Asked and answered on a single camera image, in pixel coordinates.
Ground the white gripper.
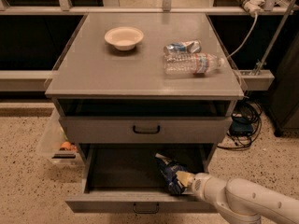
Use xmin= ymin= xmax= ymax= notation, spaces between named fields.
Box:
xmin=176 ymin=171 xmax=211 ymax=201

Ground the blue chip bag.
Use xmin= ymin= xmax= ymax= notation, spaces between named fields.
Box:
xmin=155 ymin=153 xmax=187 ymax=195

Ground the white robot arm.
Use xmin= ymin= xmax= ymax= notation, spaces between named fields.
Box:
xmin=177 ymin=171 xmax=299 ymax=224

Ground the open lower grey drawer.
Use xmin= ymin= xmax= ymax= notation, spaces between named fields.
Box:
xmin=65 ymin=144 xmax=216 ymax=214

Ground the grey drawer cabinet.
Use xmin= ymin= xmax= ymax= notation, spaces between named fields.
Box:
xmin=45 ymin=12 xmax=245 ymax=163

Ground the closed upper grey drawer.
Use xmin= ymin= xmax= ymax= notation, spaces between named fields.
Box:
xmin=60 ymin=117 xmax=232 ymax=144

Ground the dark blue box on floor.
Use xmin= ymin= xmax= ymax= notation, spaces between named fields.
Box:
xmin=229 ymin=117 xmax=253 ymax=136

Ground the clear plastic water bottle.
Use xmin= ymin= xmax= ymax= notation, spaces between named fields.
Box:
xmin=164 ymin=53 xmax=225 ymax=75

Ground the orange fruit in bin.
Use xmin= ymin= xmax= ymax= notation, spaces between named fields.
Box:
xmin=60 ymin=142 xmax=77 ymax=151

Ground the crushed silver blue can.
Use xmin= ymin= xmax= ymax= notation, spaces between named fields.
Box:
xmin=164 ymin=40 xmax=202 ymax=55

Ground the clear plastic storage bin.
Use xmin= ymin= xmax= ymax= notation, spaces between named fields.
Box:
xmin=36 ymin=109 xmax=84 ymax=166

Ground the white paper bowl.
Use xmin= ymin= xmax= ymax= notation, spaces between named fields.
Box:
xmin=105 ymin=27 xmax=144 ymax=51

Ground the white power strip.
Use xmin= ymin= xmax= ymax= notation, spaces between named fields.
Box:
xmin=236 ymin=0 xmax=264 ymax=17

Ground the black cable bundle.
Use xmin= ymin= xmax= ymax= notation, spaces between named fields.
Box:
xmin=217 ymin=98 xmax=263 ymax=151

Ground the white power cable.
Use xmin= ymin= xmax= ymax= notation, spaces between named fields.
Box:
xmin=225 ymin=10 xmax=259 ymax=60

